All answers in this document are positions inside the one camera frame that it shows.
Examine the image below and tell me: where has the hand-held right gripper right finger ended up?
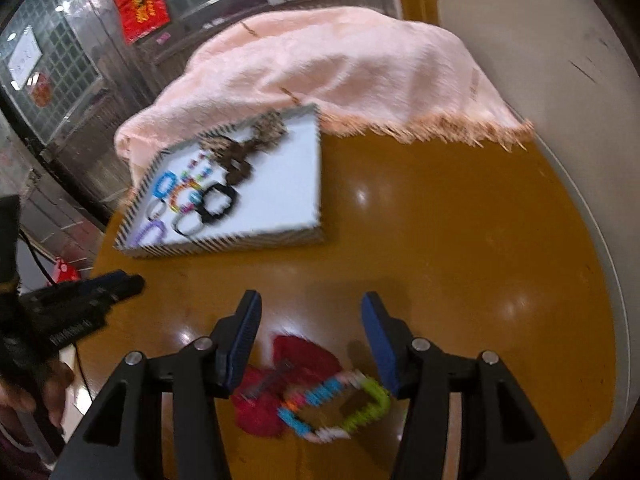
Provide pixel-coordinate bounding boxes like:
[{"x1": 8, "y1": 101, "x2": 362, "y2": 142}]
[{"x1": 361, "y1": 291, "x2": 571, "y2": 480}]

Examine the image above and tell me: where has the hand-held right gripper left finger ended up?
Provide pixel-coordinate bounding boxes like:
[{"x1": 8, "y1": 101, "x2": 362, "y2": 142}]
[{"x1": 50, "y1": 289, "x2": 263, "y2": 480}]

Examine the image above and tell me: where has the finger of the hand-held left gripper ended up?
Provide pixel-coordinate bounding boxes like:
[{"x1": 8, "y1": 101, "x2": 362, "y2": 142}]
[
  {"x1": 105, "y1": 274, "x2": 147, "y2": 303},
  {"x1": 75, "y1": 269, "x2": 127, "y2": 295}
]

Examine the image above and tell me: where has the neon bead bracelet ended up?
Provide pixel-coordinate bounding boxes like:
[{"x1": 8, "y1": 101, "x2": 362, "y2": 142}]
[{"x1": 277, "y1": 369, "x2": 392, "y2": 443}]

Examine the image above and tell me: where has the red scrunchie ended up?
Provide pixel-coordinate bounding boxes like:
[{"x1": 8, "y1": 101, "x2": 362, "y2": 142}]
[{"x1": 231, "y1": 335, "x2": 343, "y2": 438}]

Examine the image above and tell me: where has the opaque mixed bead bracelet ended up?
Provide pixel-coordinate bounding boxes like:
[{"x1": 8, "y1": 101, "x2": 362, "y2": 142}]
[{"x1": 170, "y1": 182, "x2": 206, "y2": 216}]

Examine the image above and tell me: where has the blue bead bracelet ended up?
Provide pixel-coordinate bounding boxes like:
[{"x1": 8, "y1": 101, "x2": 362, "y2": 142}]
[{"x1": 152, "y1": 171, "x2": 179, "y2": 200}]

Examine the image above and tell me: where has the translucent colourful bead bracelet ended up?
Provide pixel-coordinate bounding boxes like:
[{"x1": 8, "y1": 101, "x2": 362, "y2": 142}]
[{"x1": 182, "y1": 155, "x2": 213, "y2": 183}]

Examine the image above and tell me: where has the striped cardboard tray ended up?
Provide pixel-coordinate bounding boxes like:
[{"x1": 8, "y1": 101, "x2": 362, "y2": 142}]
[{"x1": 114, "y1": 103, "x2": 326, "y2": 259}]

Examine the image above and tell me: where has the dark brown scrunchie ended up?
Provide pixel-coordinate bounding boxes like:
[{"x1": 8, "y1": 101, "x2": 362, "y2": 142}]
[{"x1": 225, "y1": 142, "x2": 256, "y2": 186}]

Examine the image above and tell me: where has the brown spotted scrunchie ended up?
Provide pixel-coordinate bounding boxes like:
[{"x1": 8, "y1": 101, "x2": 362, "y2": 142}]
[{"x1": 252, "y1": 111, "x2": 289, "y2": 151}]

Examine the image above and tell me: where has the person's left hand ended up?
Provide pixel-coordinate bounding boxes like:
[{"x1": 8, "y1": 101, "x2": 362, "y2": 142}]
[{"x1": 0, "y1": 357, "x2": 76, "y2": 441}]

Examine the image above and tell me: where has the red bag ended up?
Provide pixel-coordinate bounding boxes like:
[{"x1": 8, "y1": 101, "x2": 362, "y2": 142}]
[{"x1": 52, "y1": 257, "x2": 81, "y2": 283}]

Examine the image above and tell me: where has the red round door sticker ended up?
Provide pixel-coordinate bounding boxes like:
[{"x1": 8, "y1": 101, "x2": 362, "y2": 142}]
[{"x1": 31, "y1": 72, "x2": 53, "y2": 107}]

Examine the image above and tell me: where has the white paper notice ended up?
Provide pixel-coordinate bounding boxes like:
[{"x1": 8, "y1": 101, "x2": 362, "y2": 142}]
[{"x1": 7, "y1": 27, "x2": 43, "y2": 86}]

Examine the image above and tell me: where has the pink fringed scarf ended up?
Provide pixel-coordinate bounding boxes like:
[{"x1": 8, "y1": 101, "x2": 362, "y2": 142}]
[{"x1": 114, "y1": 6, "x2": 535, "y2": 181}]

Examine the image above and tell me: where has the large red banner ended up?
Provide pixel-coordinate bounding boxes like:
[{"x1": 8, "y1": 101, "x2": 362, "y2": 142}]
[{"x1": 107, "y1": 0, "x2": 171, "y2": 45}]

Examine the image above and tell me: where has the purple bead bracelet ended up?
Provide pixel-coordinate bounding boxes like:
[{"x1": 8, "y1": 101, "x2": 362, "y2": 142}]
[{"x1": 132, "y1": 220, "x2": 166, "y2": 247}]

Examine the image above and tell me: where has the black cable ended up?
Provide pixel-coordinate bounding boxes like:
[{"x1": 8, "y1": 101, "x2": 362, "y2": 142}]
[{"x1": 19, "y1": 230, "x2": 56, "y2": 288}]

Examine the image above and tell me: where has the thin black hair tie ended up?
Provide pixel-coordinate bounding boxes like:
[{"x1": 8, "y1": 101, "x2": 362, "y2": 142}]
[{"x1": 172, "y1": 212, "x2": 206, "y2": 236}]

